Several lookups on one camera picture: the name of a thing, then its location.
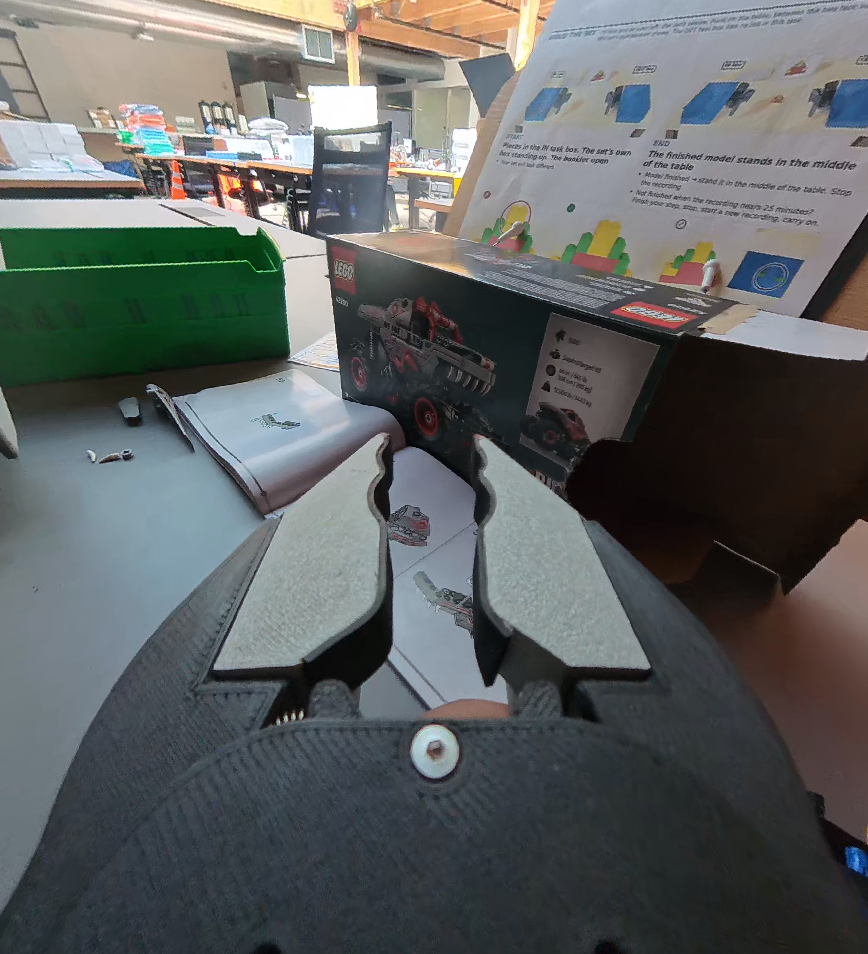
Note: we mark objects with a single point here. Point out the stack of white boxes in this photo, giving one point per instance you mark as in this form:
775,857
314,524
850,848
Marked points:
46,145

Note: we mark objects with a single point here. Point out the green plastic bin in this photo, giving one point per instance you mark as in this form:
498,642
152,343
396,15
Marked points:
121,320

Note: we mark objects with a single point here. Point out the black lego set box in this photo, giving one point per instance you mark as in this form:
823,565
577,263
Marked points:
478,328

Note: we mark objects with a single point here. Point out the long grey lego part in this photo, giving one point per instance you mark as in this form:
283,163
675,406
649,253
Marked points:
173,417

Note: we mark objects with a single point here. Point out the black office chair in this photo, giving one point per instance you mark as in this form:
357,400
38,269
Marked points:
352,186

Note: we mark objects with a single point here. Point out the open instruction booklet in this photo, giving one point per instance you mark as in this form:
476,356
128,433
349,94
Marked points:
277,440

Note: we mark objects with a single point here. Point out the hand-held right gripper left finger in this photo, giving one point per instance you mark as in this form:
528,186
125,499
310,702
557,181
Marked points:
307,589

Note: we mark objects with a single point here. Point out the small grey lego panel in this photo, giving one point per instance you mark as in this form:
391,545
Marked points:
130,411

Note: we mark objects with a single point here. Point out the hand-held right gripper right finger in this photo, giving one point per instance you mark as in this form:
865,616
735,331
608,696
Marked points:
560,589

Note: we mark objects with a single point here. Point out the printed task instruction sheet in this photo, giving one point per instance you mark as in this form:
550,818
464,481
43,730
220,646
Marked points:
702,112

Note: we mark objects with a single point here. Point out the orange traffic cone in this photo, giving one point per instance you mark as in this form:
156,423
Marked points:
177,182

